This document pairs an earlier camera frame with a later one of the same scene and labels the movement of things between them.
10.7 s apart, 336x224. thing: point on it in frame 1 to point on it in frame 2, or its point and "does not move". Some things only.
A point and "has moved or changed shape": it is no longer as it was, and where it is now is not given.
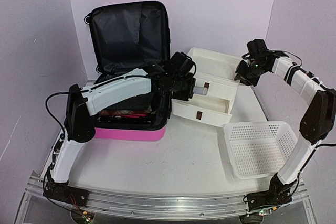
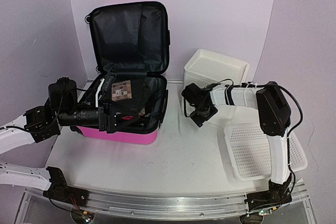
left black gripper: (189, 95) to (108, 125)
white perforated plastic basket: (259, 149) does not move
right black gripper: (239, 76) to (199, 120)
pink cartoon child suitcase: (128, 38) does not move
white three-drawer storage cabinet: (216, 73) has moved or changed shape
